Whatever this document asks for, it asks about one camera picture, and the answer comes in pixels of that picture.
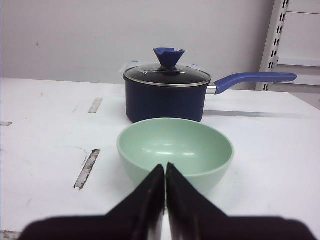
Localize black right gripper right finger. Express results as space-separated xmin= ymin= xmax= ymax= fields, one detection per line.
xmin=166 ymin=163 xmax=315 ymax=240

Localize green bowl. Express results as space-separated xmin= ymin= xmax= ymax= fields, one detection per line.
xmin=117 ymin=118 xmax=235 ymax=195

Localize glass pot lid blue knob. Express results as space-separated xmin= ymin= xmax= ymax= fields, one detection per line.
xmin=123 ymin=47 xmax=211 ymax=88

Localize white slotted shelf upright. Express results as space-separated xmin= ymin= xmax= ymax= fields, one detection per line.
xmin=254 ymin=0 xmax=320 ymax=111

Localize dark blue saucepan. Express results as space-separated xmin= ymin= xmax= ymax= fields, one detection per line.
xmin=123 ymin=72 xmax=297 ymax=123

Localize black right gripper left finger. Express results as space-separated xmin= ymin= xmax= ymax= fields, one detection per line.
xmin=19 ymin=164 xmax=165 ymax=240

